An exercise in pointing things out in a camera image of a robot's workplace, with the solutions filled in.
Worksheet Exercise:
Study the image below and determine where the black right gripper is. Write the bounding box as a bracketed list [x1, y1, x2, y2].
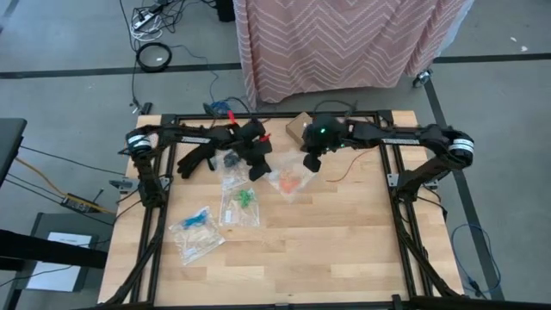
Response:
[300, 114, 346, 173]

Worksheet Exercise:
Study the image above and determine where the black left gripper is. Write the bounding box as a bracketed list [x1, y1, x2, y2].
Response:
[234, 119, 273, 182]

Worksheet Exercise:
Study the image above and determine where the clear plastic zip bag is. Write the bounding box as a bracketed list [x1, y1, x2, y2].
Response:
[218, 184, 263, 228]
[213, 148, 254, 191]
[266, 149, 319, 204]
[168, 206, 227, 266]

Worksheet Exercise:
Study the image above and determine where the small cardboard box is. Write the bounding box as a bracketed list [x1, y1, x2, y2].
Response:
[285, 112, 314, 146]

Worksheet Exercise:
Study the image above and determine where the black glove-like object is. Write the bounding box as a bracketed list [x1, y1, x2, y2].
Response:
[176, 141, 221, 180]

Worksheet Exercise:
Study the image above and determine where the pink chevron curtain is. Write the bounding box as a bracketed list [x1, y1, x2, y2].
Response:
[232, 0, 474, 109]

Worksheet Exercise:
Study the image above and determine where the black floor box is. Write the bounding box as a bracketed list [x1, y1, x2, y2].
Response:
[216, 0, 237, 23]

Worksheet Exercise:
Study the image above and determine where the white power strip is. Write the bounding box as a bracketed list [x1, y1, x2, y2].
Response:
[132, 11, 157, 30]

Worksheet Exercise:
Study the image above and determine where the grey floor mat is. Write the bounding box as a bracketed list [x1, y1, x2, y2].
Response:
[26, 212, 118, 294]

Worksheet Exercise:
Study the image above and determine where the black power brick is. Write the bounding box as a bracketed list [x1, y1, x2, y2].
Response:
[59, 192, 94, 215]

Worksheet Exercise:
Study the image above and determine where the black bar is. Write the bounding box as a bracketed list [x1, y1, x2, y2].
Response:
[0, 227, 108, 271]

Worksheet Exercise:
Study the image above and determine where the white paper sheet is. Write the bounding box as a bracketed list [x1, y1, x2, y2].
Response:
[26, 232, 94, 293]

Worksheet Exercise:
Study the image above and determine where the black side desk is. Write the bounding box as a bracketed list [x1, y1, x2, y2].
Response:
[0, 117, 28, 190]

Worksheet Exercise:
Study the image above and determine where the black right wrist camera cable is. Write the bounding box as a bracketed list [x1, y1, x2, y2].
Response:
[313, 99, 359, 120]

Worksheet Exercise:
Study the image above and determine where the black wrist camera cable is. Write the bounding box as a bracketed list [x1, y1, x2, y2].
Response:
[313, 99, 359, 120]
[223, 96, 255, 120]

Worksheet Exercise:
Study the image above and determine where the black left wrist camera cable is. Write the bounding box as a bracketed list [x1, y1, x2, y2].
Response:
[223, 96, 255, 120]

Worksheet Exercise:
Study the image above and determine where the black aluminium table frame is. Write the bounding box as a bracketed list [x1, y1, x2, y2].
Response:
[72, 109, 551, 310]

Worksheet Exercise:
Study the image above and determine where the white cable coil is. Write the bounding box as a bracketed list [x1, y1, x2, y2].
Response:
[130, 23, 165, 43]

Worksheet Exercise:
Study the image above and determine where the blue floor cable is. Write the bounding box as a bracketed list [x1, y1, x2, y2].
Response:
[449, 222, 503, 299]

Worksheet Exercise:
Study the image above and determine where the yellow floor cable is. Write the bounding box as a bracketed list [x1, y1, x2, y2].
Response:
[15, 157, 116, 215]

